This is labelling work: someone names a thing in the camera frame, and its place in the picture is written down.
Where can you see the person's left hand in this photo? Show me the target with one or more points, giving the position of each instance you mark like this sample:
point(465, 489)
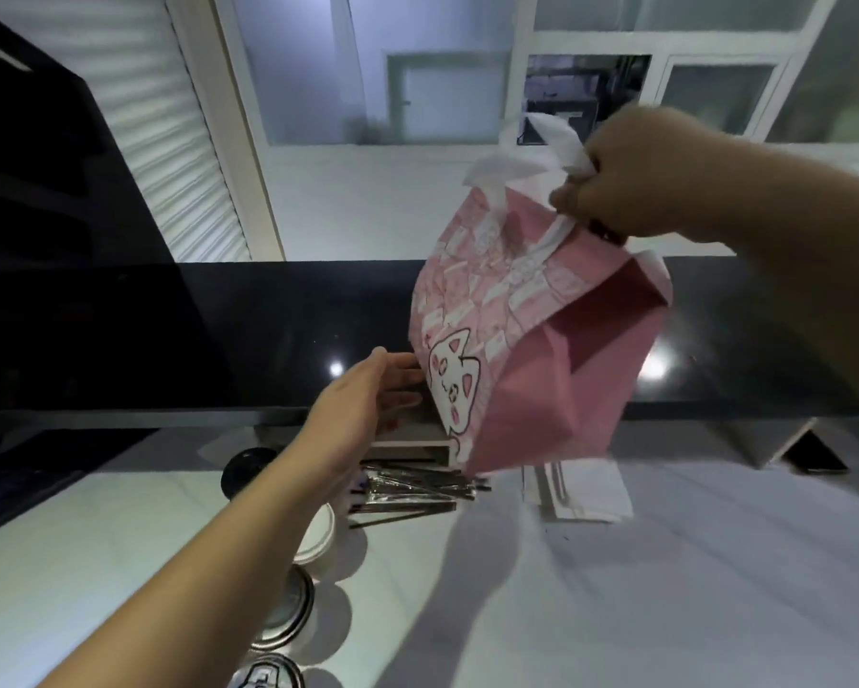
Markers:
point(357, 415)

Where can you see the person's right hand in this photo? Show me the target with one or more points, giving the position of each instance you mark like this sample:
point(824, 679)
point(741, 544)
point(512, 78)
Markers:
point(659, 179)

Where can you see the pile of straws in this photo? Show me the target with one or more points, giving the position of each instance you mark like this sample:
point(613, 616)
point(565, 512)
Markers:
point(408, 487)

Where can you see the cluster of lidded paper cups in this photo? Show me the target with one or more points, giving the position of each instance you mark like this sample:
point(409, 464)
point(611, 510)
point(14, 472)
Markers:
point(316, 537)

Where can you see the pink paper bag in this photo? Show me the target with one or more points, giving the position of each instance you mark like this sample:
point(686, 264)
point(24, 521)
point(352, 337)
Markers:
point(544, 379)

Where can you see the person's left forearm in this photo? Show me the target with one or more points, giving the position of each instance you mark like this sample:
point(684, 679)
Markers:
point(185, 601)

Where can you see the person's right forearm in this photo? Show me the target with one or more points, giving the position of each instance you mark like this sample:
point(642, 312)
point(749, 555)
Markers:
point(816, 229)

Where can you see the black glossy counter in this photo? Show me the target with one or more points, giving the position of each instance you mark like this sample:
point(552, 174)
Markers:
point(293, 315)

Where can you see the white framed glass partition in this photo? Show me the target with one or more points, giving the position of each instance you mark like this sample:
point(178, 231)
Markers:
point(519, 64)

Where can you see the stack of white napkins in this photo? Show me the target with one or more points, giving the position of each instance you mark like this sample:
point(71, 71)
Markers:
point(594, 494)

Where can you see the black low shelf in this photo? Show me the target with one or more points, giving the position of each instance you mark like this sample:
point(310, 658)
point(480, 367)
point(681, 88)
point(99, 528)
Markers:
point(42, 472)

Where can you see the black phone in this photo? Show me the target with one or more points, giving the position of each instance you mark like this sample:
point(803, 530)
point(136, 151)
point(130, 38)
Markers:
point(820, 457)

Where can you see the white roller shutter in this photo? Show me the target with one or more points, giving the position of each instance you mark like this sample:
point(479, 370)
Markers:
point(164, 136)

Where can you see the tall black glossy cabinet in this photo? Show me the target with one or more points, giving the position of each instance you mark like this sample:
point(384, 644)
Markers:
point(56, 243)

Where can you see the white triangular support bracket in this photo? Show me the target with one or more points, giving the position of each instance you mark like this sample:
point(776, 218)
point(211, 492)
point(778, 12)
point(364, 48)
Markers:
point(766, 440)

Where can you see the cream shutter side frame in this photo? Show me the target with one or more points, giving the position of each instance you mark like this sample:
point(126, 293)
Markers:
point(228, 136)

